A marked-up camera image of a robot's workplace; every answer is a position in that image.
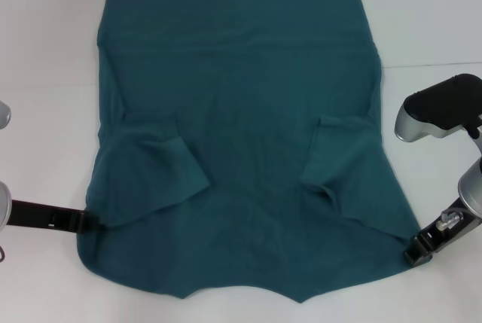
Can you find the teal blue t-shirt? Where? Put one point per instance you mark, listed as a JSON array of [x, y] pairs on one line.
[[241, 93]]

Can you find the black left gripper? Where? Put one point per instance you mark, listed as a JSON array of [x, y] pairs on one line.
[[37, 214]]

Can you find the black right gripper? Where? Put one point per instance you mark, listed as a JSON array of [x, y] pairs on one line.
[[448, 236]]

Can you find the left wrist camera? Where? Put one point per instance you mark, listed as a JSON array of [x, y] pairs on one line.
[[3, 114]]

